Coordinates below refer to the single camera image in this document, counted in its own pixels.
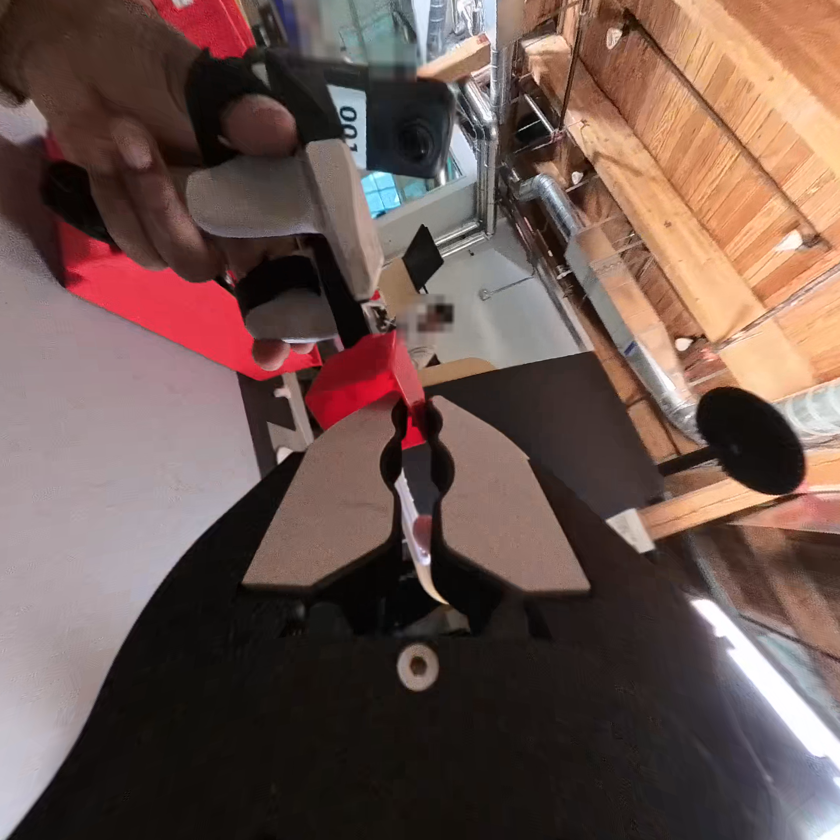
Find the red single-stud toy brick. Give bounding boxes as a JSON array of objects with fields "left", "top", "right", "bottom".
[{"left": 304, "top": 330, "right": 428, "bottom": 452}]

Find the black panel with wooden frame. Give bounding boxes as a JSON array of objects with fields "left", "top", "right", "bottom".
[
  {"left": 379, "top": 224, "right": 447, "bottom": 317},
  {"left": 412, "top": 351, "right": 665, "bottom": 606}
]

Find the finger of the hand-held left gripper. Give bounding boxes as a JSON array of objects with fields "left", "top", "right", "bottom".
[
  {"left": 312, "top": 235, "right": 370, "bottom": 350},
  {"left": 307, "top": 140, "right": 386, "bottom": 304}
]

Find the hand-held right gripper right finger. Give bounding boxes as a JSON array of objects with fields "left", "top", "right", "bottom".
[{"left": 428, "top": 395, "right": 592, "bottom": 635}]

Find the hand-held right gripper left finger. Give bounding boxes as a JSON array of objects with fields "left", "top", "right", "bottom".
[{"left": 241, "top": 397, "right": 404, "bottom": 634}]

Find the silver air duct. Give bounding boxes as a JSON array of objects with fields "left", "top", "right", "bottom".
[
  {"left": 458, "top": 38, "right": 508, "bottom": 238},
  {"left": 530, "top": 172, "right": 707, "bottom": 442}
]

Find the black fuzzy ball on pole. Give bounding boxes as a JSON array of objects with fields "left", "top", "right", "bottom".
[{"left": 655, "top": 386, "right": 807, "bottom": 497}]

